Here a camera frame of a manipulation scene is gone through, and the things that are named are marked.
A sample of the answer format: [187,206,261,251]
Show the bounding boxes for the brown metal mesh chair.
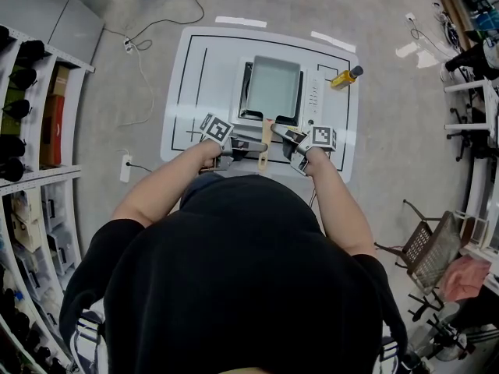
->
[373,199,467,295]

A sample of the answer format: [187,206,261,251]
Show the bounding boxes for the beige storage case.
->
[10,212,42,253]

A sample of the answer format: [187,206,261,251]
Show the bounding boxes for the person's blue trousers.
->
[179,171,225,212]

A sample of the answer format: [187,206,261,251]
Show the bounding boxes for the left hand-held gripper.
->
[199,112,271,171]

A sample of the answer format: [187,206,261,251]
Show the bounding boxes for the pink cloth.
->
[440,254,491,303]

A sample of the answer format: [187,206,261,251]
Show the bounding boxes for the white metal shelving unit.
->
[0,23,97,374]

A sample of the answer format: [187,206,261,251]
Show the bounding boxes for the red cardboard box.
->
[38,94,66,167]

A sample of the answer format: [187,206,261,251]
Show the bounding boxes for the person's right forearm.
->
[306,148,377,257]

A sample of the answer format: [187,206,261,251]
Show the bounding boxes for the person's left forearm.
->
[111,138,223,228]

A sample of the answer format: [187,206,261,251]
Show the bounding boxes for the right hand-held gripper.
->
[271,122,338,177]

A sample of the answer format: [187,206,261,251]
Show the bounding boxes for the long black power cable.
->
[103,0,206,52]

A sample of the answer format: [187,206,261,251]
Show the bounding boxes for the white power cable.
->
[116,51,155,127]

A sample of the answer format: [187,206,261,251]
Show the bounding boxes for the person's black t-shirt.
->
[58,174,409,374]

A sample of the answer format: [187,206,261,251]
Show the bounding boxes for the stack of clear storage bins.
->
[38,185,77,280]

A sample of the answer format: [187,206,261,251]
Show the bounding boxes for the white desk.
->
[444,78,499,132]

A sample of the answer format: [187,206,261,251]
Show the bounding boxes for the white induction cooker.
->
[232,55,327,129]

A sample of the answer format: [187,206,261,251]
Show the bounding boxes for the yellow oil bottle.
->
[330,65,364,91]

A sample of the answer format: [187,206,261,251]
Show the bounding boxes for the black office chair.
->
[446,107,488,163]

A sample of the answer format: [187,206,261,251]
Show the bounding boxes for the brown cardboard box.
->
[48,65,71,97]

